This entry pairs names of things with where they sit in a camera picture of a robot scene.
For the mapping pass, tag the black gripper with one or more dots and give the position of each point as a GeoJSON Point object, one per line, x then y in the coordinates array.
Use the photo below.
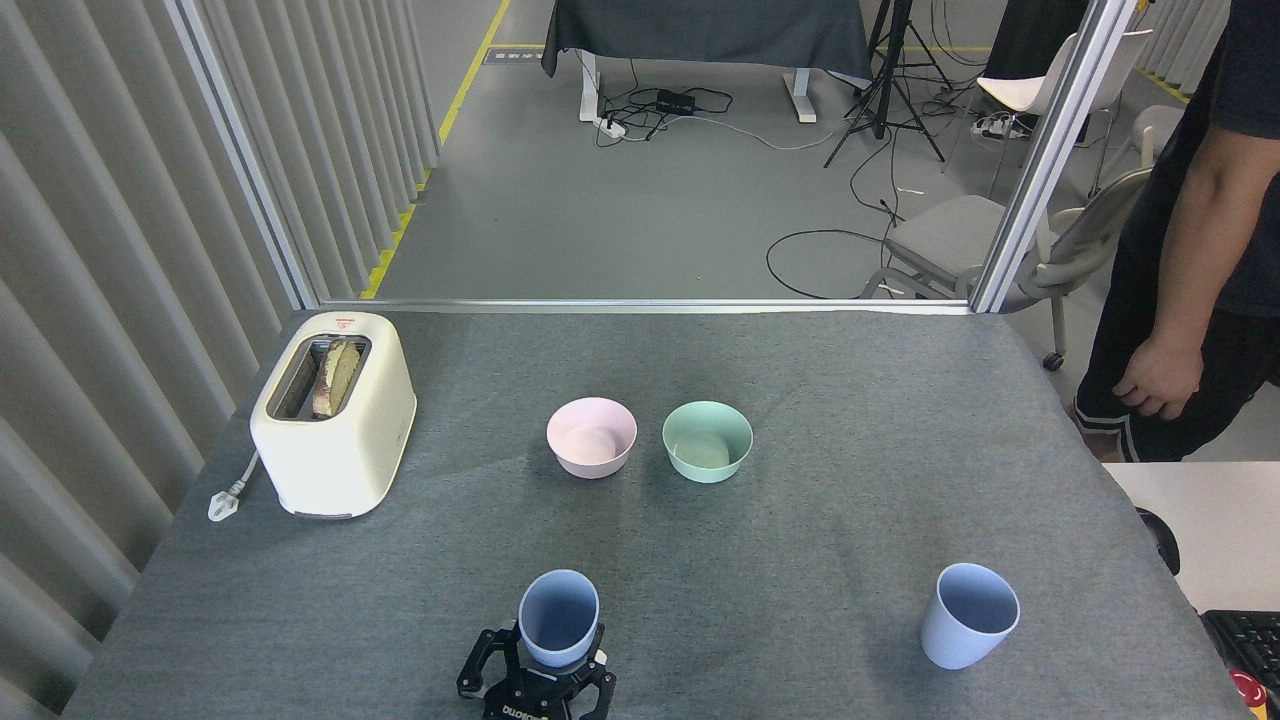
{"type": "Point", "coordinates": [540, 700]}

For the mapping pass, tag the blue plastic cup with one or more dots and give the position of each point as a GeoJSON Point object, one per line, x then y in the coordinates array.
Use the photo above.
{"type": "Point", "coordinates": [558, 620]}
{"type": "Point", "coordinates": [960, 630]}

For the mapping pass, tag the person's right forearm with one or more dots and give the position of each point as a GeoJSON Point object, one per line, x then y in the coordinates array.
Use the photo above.
{"type": "Point", "coordinates": [1205, 260]}

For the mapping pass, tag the person's right hand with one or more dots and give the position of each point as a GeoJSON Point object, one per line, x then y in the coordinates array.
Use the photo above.
{"type": "Point", "coordinates": [1165, 378]}

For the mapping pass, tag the pink bowl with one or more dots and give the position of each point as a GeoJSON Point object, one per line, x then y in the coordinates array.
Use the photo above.
{"type": "Point", "coordinates": [592, 440]}

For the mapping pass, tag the green bowl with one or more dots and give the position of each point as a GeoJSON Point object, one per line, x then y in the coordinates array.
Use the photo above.
{"type": "Point", "coordinates": [707, 445]}

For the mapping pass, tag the cream white toaster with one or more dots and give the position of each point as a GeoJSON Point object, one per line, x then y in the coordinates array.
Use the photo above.
{"type": "Point", "coordinates": [335, 460]}

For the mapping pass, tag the toasted bread slice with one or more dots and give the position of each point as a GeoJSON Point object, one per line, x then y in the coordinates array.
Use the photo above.
{"type": "Point", "coordinates": [338, 375]}

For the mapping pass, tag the white power strip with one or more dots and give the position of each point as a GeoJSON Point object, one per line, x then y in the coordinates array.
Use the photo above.
{"type": "Point", "coordinates": [612, 127]}
{"type": "Point", "coordinates": [998, 125]}

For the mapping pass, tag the black power adapter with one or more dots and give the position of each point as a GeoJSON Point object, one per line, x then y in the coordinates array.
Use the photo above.
{"type": "Point", "coordinates": [676, 101]}

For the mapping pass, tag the white office chair grey seat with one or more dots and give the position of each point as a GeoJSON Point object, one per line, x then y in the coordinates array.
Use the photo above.
{"type": "Point", "coordinates": [940, 235]}
{"type": "Point", "coordinates": [1160, 130]}

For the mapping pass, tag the black round object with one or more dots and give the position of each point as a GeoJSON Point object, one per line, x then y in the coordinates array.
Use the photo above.
{"type": "Point", "coordinates": [1162, 540]}

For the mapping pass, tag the table with dark cloth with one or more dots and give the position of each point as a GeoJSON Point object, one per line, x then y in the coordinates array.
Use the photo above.
{"type": "Point", "coordinates": [700, 30]}

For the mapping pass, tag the white side table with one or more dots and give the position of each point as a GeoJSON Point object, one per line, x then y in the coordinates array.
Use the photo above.
{"type": "Point", "coordinates": [1210, 520]}

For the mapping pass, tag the red round object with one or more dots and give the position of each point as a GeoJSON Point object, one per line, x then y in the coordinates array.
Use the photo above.
{"type": "Point", "coordinates": [1248, 690]}

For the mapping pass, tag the black keyboard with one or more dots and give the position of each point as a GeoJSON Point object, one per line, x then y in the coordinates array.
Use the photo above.
{"type": "Point", "coordinates": [1250, 645]}

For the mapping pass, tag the black tripod stand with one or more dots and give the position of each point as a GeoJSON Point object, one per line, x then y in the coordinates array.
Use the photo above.
{"type": "Point", "coordinates": [890, 60]}

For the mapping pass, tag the white plastic chair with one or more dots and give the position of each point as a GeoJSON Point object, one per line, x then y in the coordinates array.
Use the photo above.
{"type": "Point", "coordinates": [1010, 92]}

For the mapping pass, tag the black panel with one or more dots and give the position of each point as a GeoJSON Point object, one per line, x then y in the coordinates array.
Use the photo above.
{"type": "Point", "coordinates": [1035, 35]}

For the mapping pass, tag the person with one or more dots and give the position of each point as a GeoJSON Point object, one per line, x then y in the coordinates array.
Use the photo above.
{"type": "Point", "coordinates": [1250, 80]}

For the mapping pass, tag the silver horizontal frame rail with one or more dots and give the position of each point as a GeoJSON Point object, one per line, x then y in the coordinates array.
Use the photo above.
{"type": "Point", "coordinates": [640, 305]}

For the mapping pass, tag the silver frame post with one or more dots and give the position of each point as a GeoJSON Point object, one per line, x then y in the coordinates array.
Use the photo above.
{"type": "Point", "coordinates": [245, 150]}
{"type": "Point", "coordinates": [1053, 150]}

